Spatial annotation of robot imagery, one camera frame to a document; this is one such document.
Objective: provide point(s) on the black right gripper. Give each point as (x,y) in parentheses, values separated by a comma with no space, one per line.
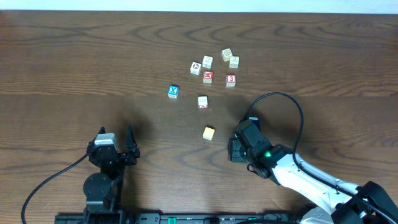
(234,147)

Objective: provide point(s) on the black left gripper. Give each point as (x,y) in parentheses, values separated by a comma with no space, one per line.
(123,155)

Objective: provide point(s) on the yellow top wooden block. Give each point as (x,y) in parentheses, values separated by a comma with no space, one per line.
(208,133)

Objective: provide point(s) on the red A wooden block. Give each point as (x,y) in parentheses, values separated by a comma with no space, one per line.
(202,102)

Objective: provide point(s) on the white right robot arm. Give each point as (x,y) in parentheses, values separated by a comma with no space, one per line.
(345,202)

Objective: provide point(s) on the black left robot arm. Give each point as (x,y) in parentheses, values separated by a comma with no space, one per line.
(103,189)

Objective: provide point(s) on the red number 3 block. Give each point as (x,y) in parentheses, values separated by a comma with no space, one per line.
(230,80)

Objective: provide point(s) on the blue X wooden block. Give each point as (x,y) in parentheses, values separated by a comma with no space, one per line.
(173,91)

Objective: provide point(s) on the red M wooden block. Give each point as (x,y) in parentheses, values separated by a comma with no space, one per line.
(208,77)

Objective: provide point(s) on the plain engraved wooden block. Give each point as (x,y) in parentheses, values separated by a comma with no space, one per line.
(234,62)

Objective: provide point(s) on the blue sided wooden block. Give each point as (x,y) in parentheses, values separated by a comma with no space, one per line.
(207,62)

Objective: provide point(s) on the brown circle wooden block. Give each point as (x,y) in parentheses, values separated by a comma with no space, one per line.
(195,68)

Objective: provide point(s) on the yellow sided wooden block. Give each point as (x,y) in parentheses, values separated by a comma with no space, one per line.
(226,54)

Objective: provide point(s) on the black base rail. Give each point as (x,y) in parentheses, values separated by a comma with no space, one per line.
(156,218)

